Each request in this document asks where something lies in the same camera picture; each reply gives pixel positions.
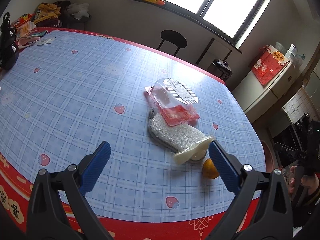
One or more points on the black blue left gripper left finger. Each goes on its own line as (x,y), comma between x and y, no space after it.
(46,217)

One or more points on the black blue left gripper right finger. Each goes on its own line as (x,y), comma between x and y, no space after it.
(261,208)

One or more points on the orange citrus fruit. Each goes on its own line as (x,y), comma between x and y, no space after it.
(209,170)

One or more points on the white scrubbing sponge pad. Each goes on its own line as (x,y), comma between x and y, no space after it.
(176,138)

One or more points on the person's right hand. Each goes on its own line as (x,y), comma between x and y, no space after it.
(308,182)

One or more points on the white refrigerator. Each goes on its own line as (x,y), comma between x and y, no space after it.
(255,99)

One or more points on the red cloth on refrigerator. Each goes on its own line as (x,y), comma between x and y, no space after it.
(269,64)

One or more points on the white plastic wrapped packet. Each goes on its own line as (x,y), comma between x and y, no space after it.
(195,152)

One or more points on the black electric pressure cooker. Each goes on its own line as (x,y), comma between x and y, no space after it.
(220,69)

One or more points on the blue plaid tablecloth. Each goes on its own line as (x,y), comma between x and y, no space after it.
(61,100)

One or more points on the clear red plastic clamshell box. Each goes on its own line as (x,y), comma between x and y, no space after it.
(176,102)

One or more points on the black kettle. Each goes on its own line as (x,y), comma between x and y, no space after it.
(9,50)

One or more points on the black round stool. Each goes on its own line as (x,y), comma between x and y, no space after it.
(175,38)

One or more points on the yellow snack bags pile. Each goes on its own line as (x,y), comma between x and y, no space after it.
(46,13)

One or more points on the white plastic bag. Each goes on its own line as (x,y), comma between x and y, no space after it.
(78,11)

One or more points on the window with dark frame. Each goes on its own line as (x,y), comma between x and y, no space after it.
(228,19)

